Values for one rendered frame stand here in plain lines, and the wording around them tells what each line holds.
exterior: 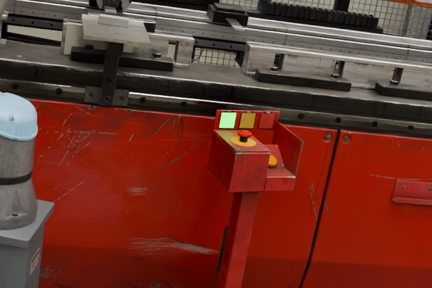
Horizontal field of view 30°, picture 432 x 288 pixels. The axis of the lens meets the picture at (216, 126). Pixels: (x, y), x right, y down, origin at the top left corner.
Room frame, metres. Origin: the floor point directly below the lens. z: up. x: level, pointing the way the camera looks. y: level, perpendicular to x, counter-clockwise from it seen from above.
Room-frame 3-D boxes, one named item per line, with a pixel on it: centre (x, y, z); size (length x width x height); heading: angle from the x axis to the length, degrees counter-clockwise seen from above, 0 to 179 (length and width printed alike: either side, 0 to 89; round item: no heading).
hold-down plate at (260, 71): (2.44, -0.24, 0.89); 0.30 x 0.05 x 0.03; 103
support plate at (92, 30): (2.21, 0.33, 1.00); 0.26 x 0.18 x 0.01; 13
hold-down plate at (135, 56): (2.31, 0.31, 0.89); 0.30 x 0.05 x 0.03; 103
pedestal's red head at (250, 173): (2.11, -0.12, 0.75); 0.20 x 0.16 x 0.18; 117
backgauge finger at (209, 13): (2.61, 0.01, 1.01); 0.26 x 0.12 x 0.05; 13
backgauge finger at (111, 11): (2.52, 0.40, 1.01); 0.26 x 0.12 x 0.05; 13
